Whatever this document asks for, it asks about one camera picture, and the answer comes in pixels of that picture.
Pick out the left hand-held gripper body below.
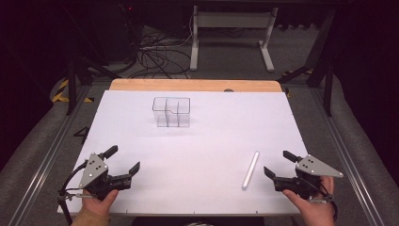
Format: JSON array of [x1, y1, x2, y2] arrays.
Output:
[[78, 153, 133, 202]]

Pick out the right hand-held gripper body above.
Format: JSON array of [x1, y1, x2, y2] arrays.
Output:
[[273, 153, 344, 202]]

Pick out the person's left hand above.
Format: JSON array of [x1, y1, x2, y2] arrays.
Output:
[[81, 187, 120, 218]]

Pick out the person's right hand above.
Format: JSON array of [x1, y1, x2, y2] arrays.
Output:
[[281, 175, 336, 226]]

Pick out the white tube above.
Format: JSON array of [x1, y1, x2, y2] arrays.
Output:
[[241, 150, 261, 191]]

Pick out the white work board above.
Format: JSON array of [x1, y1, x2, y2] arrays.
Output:
[[56, 89, 310, 217]]

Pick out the clear acrylic divided organizer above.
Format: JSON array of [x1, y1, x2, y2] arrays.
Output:
[[152, 96, 192, 129]]

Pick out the yellow black hazard tape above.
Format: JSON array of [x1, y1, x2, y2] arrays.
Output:
[[51, 78, 95, 104], [281, 68, 315, 78]]

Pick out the black metal stand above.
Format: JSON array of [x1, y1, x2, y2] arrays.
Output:
[[277, 8, 336, 118], [65, 55, 124, 116]]

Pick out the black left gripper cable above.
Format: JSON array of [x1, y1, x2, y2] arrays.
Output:
[[57, 159, 89, 202]]

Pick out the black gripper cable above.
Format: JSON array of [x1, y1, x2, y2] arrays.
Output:
[[313, 178, 339, 222], [57, 159, 89, 202]]

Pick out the aluminium floor rail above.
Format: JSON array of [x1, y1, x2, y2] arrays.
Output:
[[7, 84, 92, 226], [308, 87, 378, 226]]

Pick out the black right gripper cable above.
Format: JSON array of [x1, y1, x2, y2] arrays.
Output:
[[313, 178, 339, 222]]

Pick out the tangle of black floor cables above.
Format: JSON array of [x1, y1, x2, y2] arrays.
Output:
[[126, 26, 193, 80]]

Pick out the white metal desk frame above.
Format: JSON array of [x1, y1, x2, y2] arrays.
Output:
[[189, 5, 279, 73]]

